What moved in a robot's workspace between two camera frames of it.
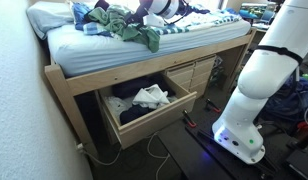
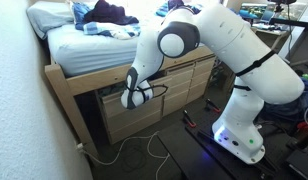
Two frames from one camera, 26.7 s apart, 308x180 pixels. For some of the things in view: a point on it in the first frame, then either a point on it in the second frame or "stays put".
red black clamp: [188, 119] stays put
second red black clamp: [215, 108] stays put
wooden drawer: [136, 128] → [121, 121]
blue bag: [288, 106] stays put
